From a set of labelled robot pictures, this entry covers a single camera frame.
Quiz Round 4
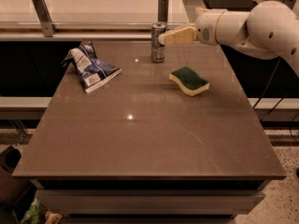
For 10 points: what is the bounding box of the blue white chip bag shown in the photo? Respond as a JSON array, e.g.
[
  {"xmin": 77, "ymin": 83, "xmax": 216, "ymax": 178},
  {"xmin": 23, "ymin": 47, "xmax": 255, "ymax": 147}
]
[{"xmin": 62, "ymin": 42, "xmax": 121, "ymax": 93}]

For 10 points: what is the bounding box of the black cable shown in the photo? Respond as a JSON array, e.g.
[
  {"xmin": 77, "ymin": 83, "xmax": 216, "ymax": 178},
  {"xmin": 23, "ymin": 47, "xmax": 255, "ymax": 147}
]
[{"xmin": 251, "ymin": 57, "xmax": 299, "ymax": 145}]

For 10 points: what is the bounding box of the silver blue redbull can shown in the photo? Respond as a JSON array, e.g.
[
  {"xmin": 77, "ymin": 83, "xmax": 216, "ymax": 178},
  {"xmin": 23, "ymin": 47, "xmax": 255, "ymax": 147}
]
[{"xmin": 151, "ymin": 21, "xmax": 166, "ymax": 63}]

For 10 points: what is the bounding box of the dark bin on floor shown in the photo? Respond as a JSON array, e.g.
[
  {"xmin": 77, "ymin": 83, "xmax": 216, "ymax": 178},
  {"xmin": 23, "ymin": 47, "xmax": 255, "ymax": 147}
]
[{"xmin": 0, "ymin": 146, "xmax": 31, "ymax": 204}]

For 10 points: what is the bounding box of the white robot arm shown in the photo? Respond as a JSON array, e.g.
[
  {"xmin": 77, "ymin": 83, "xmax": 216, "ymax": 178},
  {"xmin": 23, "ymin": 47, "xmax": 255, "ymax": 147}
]
[{"xmin": 158, "ymin": 1, "xmax": 299, "ymax": 75}]

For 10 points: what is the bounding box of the right metal glass bracket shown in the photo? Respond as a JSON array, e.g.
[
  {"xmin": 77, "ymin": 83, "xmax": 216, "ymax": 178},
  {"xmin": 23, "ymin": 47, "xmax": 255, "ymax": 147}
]
[{"xmin": 283, "ymin": 0, "xmax": 297, "ymax": 9}]

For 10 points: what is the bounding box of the green snack bag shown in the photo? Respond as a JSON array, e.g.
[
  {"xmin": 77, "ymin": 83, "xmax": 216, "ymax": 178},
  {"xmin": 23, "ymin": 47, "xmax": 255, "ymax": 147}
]
[{"xmin": 20, "ymin": 198, "xmax": 44, "ymax": 224}]

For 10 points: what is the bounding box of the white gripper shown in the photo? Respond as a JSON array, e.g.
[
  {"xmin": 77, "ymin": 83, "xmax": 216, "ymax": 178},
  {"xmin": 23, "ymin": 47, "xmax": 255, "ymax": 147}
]
[{"xmin": 158, "ymin": 7, "xmax": 224, "ymax": 46}]

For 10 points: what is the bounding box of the green yellow sponge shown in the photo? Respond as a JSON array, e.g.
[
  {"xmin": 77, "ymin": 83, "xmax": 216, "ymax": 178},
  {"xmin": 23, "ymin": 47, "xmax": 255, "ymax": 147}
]
[{"xmin": 169, "ymin": 66, "xmax": 209, "ymax": 97}]

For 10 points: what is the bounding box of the yellow snack package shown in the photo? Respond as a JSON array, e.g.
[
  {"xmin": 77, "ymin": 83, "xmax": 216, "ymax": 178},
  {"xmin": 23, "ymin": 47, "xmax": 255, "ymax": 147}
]
[{"xmin": 45, "ymin": 210, "xmax": 64, "ymax": 224}]

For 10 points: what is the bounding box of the left metal glass bracket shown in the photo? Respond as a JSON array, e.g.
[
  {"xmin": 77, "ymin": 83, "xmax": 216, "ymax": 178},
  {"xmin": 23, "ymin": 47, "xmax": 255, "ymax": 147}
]
[{"xmin": 32, "ymin": 0, "xmax": 56, "ymax": 37}]

